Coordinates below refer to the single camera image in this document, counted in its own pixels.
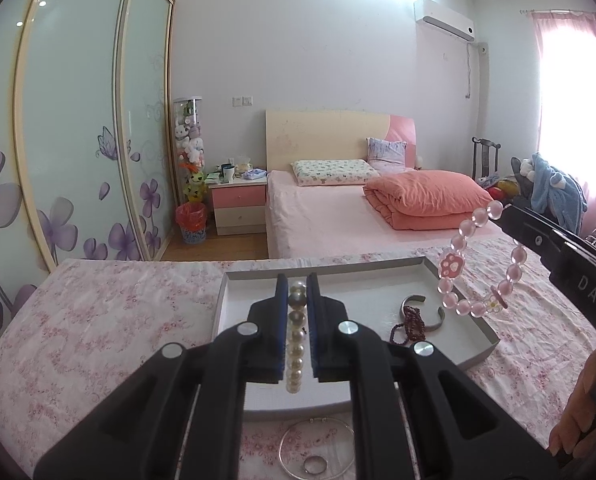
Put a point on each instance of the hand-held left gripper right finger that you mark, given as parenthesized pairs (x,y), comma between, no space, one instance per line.
(314,340)

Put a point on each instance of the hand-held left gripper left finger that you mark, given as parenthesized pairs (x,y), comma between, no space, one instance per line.
(279,340)

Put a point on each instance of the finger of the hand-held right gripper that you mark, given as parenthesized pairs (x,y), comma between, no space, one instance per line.
(528,230)

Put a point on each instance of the grey cardboard box tray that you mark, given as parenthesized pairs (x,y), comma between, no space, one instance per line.
(368,285)

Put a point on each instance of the silver cuff bangle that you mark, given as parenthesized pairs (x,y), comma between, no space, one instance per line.
(435,322)

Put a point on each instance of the person's right hand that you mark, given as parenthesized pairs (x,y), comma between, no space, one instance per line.
(583,400)

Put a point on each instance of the blue plush clothing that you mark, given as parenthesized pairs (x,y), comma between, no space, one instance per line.
(558,192)

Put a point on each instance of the dark wooden chair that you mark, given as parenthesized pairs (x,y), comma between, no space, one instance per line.
(484,155)

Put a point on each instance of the folded salmon quilt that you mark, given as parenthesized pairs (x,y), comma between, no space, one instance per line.
(428,197)

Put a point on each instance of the pink bed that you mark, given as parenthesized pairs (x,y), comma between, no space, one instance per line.
(323,210)

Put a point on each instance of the pink and white nightstand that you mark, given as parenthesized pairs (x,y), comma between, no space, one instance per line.
(238,205)

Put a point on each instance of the red lined trash bin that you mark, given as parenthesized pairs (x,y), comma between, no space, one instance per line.
(192,222)

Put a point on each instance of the purple print pillow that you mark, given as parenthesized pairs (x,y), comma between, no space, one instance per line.
(385,151)

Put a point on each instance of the floral print pillow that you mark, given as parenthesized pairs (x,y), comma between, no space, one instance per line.
(333,171)

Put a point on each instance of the pink floral tablecloth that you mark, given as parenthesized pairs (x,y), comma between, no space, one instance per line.
(103,320)

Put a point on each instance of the cream and pink headboard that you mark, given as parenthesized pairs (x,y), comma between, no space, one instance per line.
(318,135)

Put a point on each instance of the plush toy display tube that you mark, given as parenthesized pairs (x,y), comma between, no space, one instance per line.
(189,150)

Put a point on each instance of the white air conditioner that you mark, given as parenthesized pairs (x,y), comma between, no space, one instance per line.
(443,17)

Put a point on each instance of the flower print sliding wardrobe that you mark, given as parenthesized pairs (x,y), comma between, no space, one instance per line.
(78,135)

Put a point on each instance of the white wall switch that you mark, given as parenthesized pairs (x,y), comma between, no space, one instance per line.
(242,100)

